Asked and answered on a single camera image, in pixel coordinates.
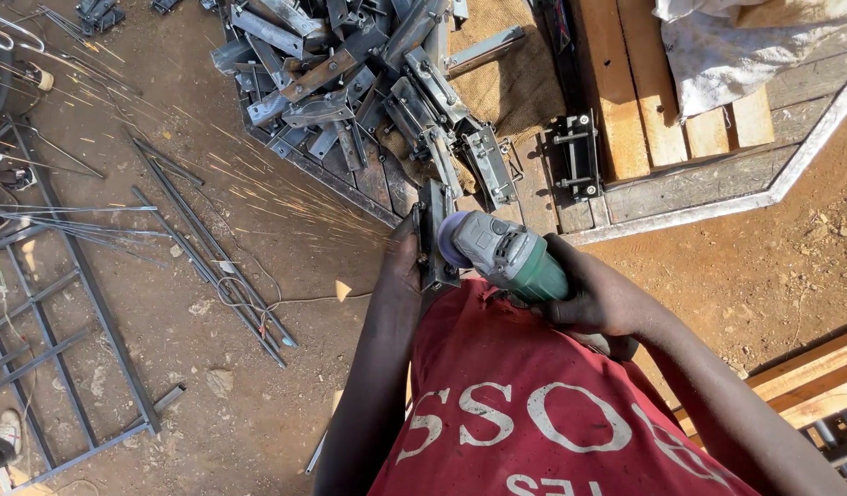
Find black bracket with bolts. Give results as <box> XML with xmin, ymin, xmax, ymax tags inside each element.
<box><xmin>549</xmin><ymin>110</ymin><xmax>604</xmax><ymax>202</ymax></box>

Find person's right hand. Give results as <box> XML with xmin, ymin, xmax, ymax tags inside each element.
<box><xmin>531</xmin><ymin>233</ymin><xmax>650</xmax><ymax>340</ymax></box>

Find thin electric cable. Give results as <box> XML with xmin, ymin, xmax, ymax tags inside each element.
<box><xmin>206</xmin><ymin>200</ymin><xmax>373</xmax><ymax>340</ymax></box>

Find steel bracket with bolts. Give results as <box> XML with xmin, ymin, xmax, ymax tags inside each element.
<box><xmin>412</xmin><ymin>178</ymin><xmax>463</xmax><ymax>292</ymax></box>

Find welded steel grid frame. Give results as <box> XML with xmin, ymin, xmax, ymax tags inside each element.
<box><xmin>0</xmin><ymin>123</ymin><xmax>187</xmax><ymax>494</ymax></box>

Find bundle of thin steel rods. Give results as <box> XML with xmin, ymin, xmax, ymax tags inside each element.
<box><xmin>0</xmin><ymin>201</ymin><xmax>173</xmax><ymax>270</ymax></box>

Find bundle of square steel bars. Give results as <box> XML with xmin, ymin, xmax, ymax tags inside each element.
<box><xmin>126</xmin><ymin>130</ymin><xmax>299</xmax><ymax>369</ymax></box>

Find pile of steel brackets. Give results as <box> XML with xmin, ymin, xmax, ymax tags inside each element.
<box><xmin>210</xmin><ymin>0</ymin><xmax>528</xmax><ymax>208</ymax></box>

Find scattered thin steel rods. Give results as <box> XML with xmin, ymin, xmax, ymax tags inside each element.
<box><xmin>0</xmin><ymin>6</ymin><xmax>143</xmax><ymax>99</ymax></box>

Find light wooden planks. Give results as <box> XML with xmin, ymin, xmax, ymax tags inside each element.
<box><xmin>570</xmin><ymin>0</ymin><xmax>777</xmax><ymax>184</ymax></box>

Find grey bracket with wire loop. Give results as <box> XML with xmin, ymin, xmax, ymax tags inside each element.
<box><xmin>460</xmin><ymin>124</ymin><xmax>525</xmax><ymax>212</ymax></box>

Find person's left hand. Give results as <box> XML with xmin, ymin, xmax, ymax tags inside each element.
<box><xmin>385</xmin><ymin>216</ymin><xmax>430</xmax><ymax>296</ymax></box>

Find green grey angle grinder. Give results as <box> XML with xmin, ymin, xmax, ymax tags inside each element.
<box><xmin>436</xmin><ymin>210</ymin><xmax>571</xmax><ymax>306</ymax></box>

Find brown burlap sack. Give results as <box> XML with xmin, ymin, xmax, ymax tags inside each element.
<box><xmin>377</xmin><ymin>0</ymin><xmax>569</xmax><ymax>195</ymax></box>

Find red printed shirt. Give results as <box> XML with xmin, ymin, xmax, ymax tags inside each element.
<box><xmin>367</xmin><ymin>277</ymin><xmax>763</xmax><ymax>496</ymax></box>

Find white woven sack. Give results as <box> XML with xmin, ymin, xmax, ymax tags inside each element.
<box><xmin>652</xmin><ymin>0</ymin><xmax>847</xmax><ymax>124</ymax></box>

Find black metal parts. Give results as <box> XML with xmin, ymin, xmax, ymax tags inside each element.
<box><xmin>75</xmin><ymin>0</ymin><xmax>127</xmax><ymax>37</ymax></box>

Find wooden platform with metal frame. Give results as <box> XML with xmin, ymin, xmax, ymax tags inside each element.
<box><xmin>220</xmin><ymin>0</ymin><xmax>847</xmax><ymax>248</ymax></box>

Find wooden beams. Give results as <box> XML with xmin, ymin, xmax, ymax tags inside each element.
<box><xmin>673</xmin><ymin>326</ymin><xmax>847</xmax><ymax>442</ymax></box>

